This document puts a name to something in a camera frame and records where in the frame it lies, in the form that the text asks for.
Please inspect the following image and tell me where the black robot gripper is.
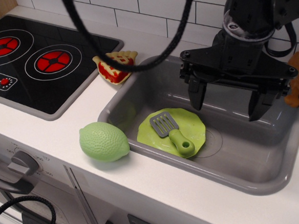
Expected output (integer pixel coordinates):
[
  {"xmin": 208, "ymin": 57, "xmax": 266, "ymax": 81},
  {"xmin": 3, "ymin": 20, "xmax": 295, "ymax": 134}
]
[{"xmin": 180, "ymin": 29, "xmax": 298, "ymax": 121}]

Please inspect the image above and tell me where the grey green toy spatula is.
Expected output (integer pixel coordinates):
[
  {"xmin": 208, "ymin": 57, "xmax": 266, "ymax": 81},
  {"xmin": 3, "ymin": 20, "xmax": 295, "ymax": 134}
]
[{"xmin": 149, "ymin": 111, "xmax": 195, "ymax": 158}]

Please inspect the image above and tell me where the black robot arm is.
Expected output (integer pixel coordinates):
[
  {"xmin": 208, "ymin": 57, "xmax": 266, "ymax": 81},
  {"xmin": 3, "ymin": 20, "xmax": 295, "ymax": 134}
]
[{"xmin": 180, "ymin": 0, "xmax": 299, "ymax": 121}]

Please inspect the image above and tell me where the light green plastic plate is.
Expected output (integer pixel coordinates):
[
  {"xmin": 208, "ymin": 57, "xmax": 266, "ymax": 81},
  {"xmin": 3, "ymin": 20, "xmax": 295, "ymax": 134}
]
[{"xmin": 137, "ymin": 108, "xmax": 206, "ymax": 158}]

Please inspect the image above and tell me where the grey toy sink basin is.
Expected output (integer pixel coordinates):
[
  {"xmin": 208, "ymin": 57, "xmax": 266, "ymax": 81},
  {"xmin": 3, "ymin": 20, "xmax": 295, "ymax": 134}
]
[{"xmin": 98, "ymin": 56, "xmax": 299, "ymax": 195}]

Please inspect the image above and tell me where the toy cherry pie slice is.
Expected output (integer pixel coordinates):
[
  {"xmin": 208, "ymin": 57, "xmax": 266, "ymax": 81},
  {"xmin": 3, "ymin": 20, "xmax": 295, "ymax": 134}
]
[{"xmin": 92, "ymin": 51, "xmax": 138, "ymax": 85}]

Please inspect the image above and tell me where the green toy lemon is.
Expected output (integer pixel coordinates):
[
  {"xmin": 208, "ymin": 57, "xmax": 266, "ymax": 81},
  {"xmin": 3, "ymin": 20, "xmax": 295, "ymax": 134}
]
[{"xmin": 79, "ymin": 122, "xmax": 130, "ymax": 162}]

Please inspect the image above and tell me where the black toy stove top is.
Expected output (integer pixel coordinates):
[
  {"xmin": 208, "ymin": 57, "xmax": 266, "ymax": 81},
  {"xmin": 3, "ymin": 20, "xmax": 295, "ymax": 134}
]
[{"xmin": 0, "ymin": 6, "xmax": 130, "ymax": 125}]

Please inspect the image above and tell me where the grey oven knob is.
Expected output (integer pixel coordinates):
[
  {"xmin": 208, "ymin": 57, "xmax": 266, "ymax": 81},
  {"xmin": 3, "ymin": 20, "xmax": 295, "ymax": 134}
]
[{"xmin": 8, "ymin": 151, "xmax": 39, "ymax": 176}]

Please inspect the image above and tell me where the black braided cable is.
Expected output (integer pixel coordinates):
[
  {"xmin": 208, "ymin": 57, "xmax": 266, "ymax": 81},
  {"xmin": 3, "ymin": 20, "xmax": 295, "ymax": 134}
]
[
  {"xmin": 59, "ymin": 0, "xmax": 203, "ymax": 78},
  {"xmin": 0, "ymin": 193, "xmax": 57, "ymax": 224}
]

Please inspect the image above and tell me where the grey oven door handle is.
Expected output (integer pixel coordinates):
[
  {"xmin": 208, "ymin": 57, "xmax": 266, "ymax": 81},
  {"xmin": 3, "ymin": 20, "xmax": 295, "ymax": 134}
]
[{"xmin": 0, "ymin": 179, "xmax": 34, "ymax": 195}]

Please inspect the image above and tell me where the black braided lower cable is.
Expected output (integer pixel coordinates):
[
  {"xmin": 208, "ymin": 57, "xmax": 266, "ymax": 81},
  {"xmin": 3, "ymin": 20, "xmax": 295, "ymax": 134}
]
[{"xmin": 0, "ymin": 193, "xmax": 57, "ymax": 224}]

